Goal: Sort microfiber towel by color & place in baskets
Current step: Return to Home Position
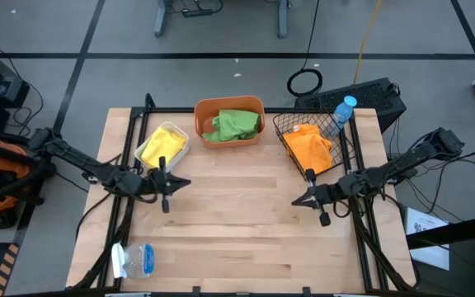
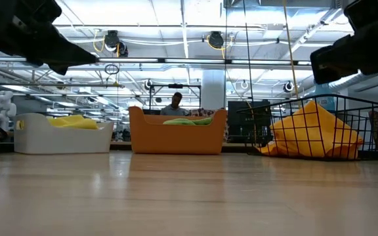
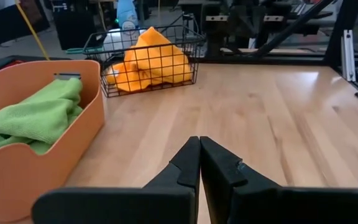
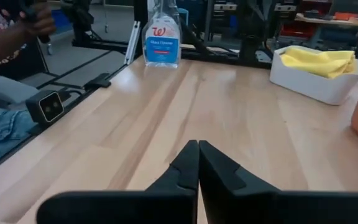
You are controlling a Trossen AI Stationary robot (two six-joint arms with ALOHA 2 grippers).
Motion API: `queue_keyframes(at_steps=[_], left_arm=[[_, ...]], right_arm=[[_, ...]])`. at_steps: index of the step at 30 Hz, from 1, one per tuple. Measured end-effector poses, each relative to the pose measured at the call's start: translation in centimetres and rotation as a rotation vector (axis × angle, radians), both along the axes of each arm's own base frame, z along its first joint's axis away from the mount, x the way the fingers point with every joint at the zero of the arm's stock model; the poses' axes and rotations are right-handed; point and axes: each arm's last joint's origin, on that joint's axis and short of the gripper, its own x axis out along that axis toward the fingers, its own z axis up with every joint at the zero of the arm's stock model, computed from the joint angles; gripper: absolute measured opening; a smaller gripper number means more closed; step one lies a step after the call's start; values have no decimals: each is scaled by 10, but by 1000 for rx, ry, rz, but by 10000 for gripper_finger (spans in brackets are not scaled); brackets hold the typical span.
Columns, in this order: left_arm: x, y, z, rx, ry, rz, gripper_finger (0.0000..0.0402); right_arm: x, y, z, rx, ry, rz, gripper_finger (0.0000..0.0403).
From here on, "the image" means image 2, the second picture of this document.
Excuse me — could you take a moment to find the white plastic basket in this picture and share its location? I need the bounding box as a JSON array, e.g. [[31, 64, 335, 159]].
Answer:
[[13, 113, 114, 155]]

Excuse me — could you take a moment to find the black hanging cable loop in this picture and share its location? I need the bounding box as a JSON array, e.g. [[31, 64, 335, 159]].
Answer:
[[104, 63, 121, 76]]

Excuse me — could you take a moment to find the yellow hanging cable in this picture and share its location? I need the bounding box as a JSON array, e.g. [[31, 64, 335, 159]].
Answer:
[[282, 0, 301, 109]]

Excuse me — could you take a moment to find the white building column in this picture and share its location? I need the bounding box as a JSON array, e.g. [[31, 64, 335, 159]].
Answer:
[[201, 68, 226, 111]]

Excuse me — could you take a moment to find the large orange microfiber towel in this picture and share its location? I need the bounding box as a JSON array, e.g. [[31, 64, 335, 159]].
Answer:
[[270, 100, 364, 160]]

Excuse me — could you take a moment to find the person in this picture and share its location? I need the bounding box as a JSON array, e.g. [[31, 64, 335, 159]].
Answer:
[[160, 92, 190, 117]]

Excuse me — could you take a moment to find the black wire basket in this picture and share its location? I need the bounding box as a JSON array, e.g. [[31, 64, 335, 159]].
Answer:
[[236, 94, 378, 161]]

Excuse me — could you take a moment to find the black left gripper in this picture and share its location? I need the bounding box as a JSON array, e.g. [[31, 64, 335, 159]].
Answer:
[[0, 0, 98, 76]]

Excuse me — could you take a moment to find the blue-capped water bottle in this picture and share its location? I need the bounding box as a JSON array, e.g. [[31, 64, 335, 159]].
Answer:
[[313, 83, 339, 112]]

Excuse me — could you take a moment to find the yellow microfiber towel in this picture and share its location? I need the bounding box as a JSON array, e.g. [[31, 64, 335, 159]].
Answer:
[[47, 114, 85, 128], [67, 118, 100, 130]]

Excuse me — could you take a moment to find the orange plastic basket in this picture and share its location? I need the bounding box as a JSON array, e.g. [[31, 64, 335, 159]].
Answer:
[[128, 106, 228, 155]]

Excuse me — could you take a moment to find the black metal stand frame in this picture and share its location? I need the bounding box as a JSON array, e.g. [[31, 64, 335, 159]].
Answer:
[[148, 83, 203, 111]]

